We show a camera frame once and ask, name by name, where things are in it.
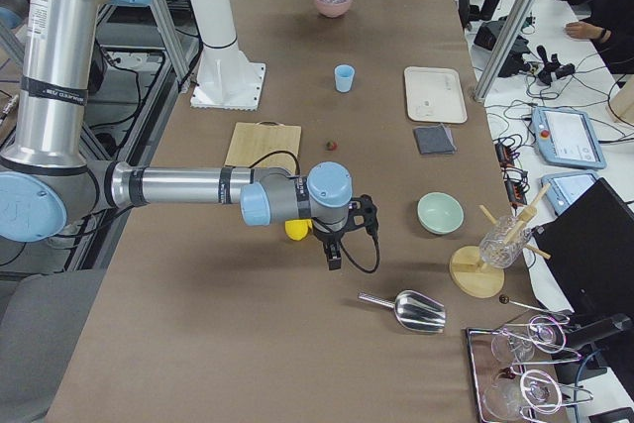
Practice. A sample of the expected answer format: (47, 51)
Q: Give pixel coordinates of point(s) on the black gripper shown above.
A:
(328, 239)

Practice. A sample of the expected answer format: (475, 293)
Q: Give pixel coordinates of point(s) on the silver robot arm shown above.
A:
(46, 183)

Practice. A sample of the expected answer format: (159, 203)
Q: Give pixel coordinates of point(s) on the metal ice scoop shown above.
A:
(413, 311)

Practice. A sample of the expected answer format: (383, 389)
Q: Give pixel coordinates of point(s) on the light blue plastic cup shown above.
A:
(344, 75)

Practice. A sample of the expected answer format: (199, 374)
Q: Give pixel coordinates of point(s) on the wooden cup tree stand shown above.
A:
(476, 278)

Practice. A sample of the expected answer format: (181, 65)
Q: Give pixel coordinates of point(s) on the yellow lemon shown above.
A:
(298, 229)

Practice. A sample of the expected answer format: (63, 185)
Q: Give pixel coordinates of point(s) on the mint green bowl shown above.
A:
(440, 213)

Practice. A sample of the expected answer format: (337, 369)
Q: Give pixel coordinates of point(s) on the wooden cutting board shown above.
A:
(264, 145)

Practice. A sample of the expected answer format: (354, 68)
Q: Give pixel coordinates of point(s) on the cream rabbit tray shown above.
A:
(434, 94)

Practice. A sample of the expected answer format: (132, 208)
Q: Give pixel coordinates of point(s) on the grey folded cloth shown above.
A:
(434, 140)

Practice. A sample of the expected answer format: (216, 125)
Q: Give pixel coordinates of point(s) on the clear glass on stand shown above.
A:
(497, 250)

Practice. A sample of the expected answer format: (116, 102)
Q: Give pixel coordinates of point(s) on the wine glass rack tray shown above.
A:
(512, 370)

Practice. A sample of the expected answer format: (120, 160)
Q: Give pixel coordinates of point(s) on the blue teach pendant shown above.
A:
(565, 137)
(567, 187)

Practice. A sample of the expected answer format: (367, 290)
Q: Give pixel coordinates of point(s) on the black monitor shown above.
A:
(591, 248)

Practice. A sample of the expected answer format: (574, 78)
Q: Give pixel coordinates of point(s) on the person in black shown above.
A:
(599, 7)

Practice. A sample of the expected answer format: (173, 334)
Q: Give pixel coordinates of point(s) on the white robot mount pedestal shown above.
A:
(225, 77)

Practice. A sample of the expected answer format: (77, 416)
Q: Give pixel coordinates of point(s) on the aluminium frame post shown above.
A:
(502, 47)

